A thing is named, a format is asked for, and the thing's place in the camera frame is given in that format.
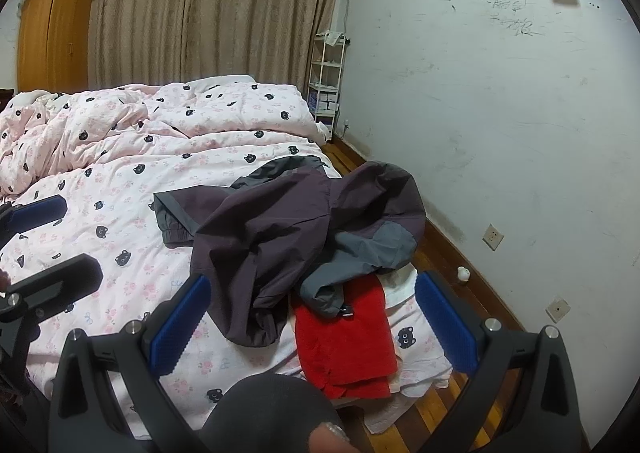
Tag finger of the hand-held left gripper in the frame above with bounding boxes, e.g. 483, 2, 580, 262
0, 196, 69, 252
0, 254, 105, 324

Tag white garment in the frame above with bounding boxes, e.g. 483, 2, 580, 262
382, 265, 420, 309

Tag pink cat print bed sheet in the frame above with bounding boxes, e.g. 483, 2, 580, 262
0, 128, 453, 434

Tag orange wooden wardrobe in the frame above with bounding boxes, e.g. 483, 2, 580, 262
16, 0, 103, 94

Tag person's right hand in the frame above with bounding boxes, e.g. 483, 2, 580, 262
307, 422, 351, 453

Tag blue white small boxes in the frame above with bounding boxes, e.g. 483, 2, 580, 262
308, 88, 340, 114

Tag purple grey jacket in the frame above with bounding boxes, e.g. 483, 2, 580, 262
152, 155, 428, 348

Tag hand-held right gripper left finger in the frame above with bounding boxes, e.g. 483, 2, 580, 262
47, 274, 213, 453

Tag red garment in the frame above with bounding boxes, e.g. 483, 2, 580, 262
291, 278, 399, 400

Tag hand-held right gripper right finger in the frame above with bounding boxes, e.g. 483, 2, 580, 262
414, 271, 584, 453

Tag white wall socket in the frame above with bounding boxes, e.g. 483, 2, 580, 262
482, 224, 505, 250
545, 298, 572, 324

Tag white shelf rack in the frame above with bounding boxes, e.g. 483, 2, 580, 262
306, 31, 351, 141

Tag beige curtain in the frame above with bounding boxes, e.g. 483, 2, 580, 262
67, 0, 351, 94

